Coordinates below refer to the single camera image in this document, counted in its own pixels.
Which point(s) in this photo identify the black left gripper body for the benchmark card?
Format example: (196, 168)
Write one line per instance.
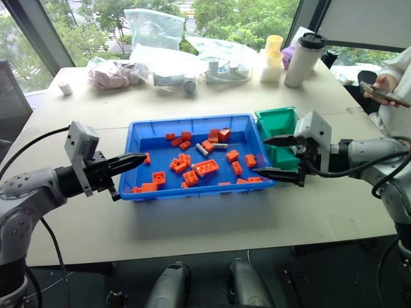
(98, 174)

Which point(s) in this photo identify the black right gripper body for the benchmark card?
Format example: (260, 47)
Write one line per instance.
(309, 157)

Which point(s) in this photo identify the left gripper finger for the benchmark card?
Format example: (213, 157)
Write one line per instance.
(123, 169)
(128, 159)

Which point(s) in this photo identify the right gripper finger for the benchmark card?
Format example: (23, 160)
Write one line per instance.
(282, 141)
(282, 176)

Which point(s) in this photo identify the dark smartphone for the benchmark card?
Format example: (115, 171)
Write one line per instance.
(369, 89)

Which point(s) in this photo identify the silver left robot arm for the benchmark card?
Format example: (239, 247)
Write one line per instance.
(22, 199)

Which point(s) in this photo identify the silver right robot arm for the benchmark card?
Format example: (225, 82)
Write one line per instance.
(379, 157)

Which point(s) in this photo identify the green plastic bin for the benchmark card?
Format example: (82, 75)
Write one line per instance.
(279, 123)

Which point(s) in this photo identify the bystander's hand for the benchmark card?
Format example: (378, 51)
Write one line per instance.
(383, 86)

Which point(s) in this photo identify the small orange block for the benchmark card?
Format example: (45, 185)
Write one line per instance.
(232, 155)
(242, 181)
(237, 168)
(255, 180)
(186, 135)
(208, 146)
(250, 160)
(170, 136)
(177, 142)
(184, 158)
(185, 145)
(180, 168)
(137, 190)
(184, 185)
(173, 163)
(147, 158)

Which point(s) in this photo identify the blue plastic tray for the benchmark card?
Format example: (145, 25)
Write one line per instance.
(160, 150)

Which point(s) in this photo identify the orange sloped block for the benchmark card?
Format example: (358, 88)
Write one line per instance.
(225, 135)

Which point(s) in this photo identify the orange 2x2 plastic building brick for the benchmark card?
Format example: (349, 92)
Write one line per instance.
(190, 178)

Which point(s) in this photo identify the tall orange block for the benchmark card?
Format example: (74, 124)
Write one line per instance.
(213, 135)

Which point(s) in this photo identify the white plastic container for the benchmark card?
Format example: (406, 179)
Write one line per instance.
(270, 70)

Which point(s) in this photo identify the orange 2x4 plastic building brick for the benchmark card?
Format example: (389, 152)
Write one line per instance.
(206, 167)

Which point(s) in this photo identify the white tumbler with black lid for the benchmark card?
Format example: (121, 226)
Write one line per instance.
(300, 61)

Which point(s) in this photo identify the black chair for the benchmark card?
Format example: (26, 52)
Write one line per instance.
(366, 96)

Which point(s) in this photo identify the purple plastic object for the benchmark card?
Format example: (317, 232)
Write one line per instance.
(288, 57)

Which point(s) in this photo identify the plastic bag with pink contents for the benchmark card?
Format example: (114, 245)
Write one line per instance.
(112, 73)

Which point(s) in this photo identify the bag with white grey parts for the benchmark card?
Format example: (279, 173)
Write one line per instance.
(173, 80)

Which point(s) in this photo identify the small white roll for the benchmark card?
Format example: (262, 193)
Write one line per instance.
(65, 88)

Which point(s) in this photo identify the black round object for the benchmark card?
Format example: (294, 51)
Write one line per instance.
(330, 57)

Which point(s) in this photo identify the yellow plastic cup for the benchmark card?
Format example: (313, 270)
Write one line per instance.
(274, 45)

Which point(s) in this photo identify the dark monitor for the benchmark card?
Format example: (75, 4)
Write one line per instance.
(13, 106)

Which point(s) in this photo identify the dark rounded grey shape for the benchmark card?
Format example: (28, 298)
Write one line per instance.
(247, 285)
(170, 285)

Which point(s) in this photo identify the bystander in white clothes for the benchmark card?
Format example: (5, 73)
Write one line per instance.
(398, 67)

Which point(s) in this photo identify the large clear plastic bag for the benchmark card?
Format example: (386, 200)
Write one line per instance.
(154, 29)

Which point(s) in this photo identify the grey window blind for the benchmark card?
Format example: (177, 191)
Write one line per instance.
(366, 22)

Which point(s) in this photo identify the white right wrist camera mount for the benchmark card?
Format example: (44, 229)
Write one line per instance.
(316, 128)

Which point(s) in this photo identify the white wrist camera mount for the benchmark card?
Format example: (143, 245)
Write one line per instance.
(79, 141)
(316, 128)

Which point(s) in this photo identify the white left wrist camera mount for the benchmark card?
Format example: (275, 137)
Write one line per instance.
(79, 141)

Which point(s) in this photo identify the dark window frame post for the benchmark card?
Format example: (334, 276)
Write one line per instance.
(41, 32)

